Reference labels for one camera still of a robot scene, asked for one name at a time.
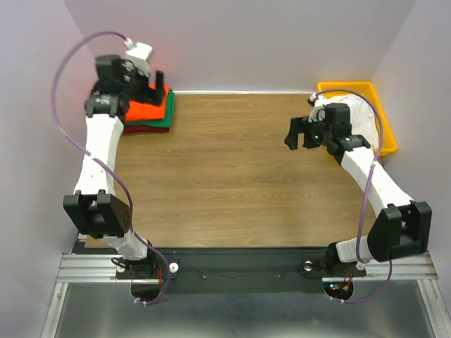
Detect aluminium rail frame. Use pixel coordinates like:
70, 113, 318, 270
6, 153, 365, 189
42, 250, 450, 337

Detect orange t shirt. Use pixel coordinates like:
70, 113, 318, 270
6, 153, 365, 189
125, 84, 171, 124

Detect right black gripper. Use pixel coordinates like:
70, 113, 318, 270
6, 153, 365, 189
283, 113, 333, 151

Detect folded green t shirt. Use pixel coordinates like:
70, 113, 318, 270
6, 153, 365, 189
125, 86, 175, 128

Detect folded dark red t shirt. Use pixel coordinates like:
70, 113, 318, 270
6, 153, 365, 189
123, 125, 170, 134

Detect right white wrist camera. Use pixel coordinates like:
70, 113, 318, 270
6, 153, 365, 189
307, 93, 329, 122

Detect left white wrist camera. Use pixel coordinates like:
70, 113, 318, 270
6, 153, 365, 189
124, 39, 153, 77

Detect yellow plastic bin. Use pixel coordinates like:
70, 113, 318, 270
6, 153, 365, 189
317, 81, 397, 157

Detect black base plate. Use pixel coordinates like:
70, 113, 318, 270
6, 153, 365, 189
116, 247, 367, 295

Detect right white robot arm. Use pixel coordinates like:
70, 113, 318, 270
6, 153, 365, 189
284, 102, 432, 275

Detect white t shirt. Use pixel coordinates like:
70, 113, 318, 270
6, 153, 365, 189
329, 94, 378, 149

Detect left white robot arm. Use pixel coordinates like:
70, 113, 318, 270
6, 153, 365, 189
63, 54, 166, 277

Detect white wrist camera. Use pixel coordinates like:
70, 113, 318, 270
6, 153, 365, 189
124, 39, 153, 77
307, 93, 329, 122

